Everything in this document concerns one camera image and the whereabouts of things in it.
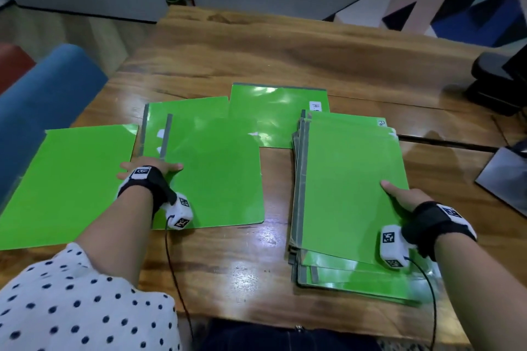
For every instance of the person's right hand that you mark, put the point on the person's right hand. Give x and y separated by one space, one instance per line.
405 198

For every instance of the person's left hand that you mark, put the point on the person's left hand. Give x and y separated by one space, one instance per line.
144 162

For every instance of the person's left thumb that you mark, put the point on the person's left thumb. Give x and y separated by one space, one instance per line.
173 167

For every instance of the person's right thumb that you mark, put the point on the person's right thumb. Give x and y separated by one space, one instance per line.
391 188

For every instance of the single green folder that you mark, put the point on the single green folder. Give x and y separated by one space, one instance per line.
346 198

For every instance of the green folder with grey spine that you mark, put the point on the green folder with grey spine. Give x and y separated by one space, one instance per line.
222 182
185 108

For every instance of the person's left forearm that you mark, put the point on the person's left forearm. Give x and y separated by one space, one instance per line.
117 231

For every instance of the person's right forearm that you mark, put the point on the person's right forearm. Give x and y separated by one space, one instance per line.
477 285

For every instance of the stack of green folders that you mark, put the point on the stack of green folders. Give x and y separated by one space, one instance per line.
354 280

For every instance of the plain green folder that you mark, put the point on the plain green folder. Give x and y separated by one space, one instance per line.
70 186

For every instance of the dark flat tablet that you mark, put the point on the dark flat tablet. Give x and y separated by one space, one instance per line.
504 178

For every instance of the green folder with white label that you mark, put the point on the green folder with white label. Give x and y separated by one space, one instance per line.
276 112

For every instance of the blue sofa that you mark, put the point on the blue sofa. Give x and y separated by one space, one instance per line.
41 108

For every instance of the black office chair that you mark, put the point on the black office chair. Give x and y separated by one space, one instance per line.
496 79

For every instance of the white polka dot shirt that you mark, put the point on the white polka dot shirt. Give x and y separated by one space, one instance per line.
78 305

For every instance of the dark blue jeans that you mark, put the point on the dark blue jeans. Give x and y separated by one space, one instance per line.
288 336

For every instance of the red cushion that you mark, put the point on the red cushion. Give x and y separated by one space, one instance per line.
12 65

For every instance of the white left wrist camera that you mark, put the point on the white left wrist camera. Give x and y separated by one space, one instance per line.
180 213

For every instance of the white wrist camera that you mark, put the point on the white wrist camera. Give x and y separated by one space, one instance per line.
180 213
393 246

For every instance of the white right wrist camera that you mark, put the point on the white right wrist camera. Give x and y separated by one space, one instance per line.
393 246

